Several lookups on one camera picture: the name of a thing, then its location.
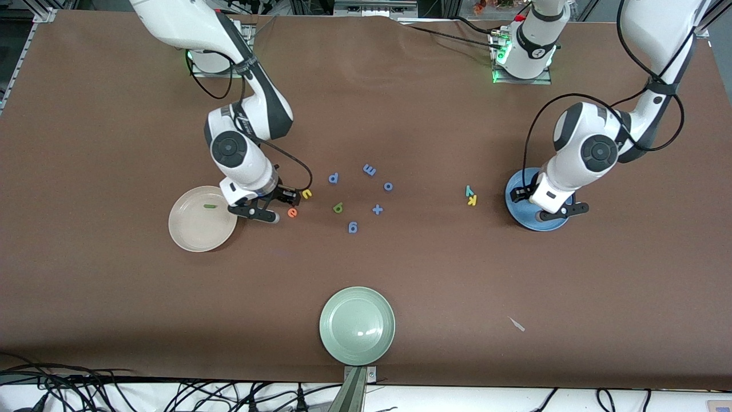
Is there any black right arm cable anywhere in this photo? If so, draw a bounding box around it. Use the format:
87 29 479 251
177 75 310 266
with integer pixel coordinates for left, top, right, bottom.
184 49 314 195

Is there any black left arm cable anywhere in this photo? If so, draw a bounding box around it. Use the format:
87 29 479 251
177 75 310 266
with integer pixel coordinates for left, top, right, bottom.
522 0 687 191

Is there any blue round plate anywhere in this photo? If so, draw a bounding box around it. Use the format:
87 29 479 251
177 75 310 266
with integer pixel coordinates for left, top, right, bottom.
504 167 575 232

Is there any green round plate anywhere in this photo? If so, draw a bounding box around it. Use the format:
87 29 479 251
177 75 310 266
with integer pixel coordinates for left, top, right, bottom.
319 286 396 366

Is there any beige round plate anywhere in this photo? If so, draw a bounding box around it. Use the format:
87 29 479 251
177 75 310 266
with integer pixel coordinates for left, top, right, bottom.
168 185 238 253

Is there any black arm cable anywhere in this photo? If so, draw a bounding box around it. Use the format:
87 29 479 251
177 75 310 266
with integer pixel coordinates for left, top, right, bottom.
184 49 314 195
522 0 687 191

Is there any black base power cable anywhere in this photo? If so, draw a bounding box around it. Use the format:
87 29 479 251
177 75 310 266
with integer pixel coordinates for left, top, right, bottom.
400 23 504 52

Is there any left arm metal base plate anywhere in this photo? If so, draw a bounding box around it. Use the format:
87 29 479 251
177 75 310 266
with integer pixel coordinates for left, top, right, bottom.
492 31 553 85

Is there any brown table cover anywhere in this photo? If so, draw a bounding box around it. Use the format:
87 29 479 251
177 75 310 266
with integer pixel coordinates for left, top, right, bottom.
0 10 732 391

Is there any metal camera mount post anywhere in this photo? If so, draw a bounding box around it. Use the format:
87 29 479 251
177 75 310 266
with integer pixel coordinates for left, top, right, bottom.
327 365 378 412

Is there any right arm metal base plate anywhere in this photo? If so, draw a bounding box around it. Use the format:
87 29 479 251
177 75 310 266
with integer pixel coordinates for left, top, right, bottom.
190 23 255 78

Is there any aluminium table rail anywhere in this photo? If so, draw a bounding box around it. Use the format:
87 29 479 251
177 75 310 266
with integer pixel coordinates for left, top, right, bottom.
0 14 55 115

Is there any silver metal box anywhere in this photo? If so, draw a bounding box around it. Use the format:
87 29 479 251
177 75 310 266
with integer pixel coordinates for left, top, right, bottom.
333 0 419 18

